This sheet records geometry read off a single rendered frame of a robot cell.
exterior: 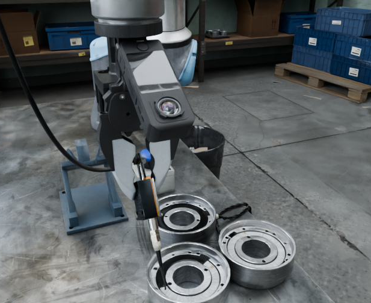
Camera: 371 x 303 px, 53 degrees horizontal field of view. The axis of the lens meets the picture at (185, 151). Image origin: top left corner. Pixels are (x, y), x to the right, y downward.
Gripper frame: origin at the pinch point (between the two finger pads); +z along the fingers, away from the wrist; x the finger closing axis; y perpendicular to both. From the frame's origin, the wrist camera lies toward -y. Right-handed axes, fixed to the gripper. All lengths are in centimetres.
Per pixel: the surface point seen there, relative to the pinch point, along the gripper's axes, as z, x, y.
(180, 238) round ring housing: 9.9, -5.1, 0.9
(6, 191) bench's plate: 13.1, 18.8, 29.7
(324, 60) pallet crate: 68, -289, 283
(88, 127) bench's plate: 13, -1, 56
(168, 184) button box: 11.3, -9.4, 17.8
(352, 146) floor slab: 94, -197, 142
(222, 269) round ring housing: 10.1, -8.0, -6.5
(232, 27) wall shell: 45, -235, 398
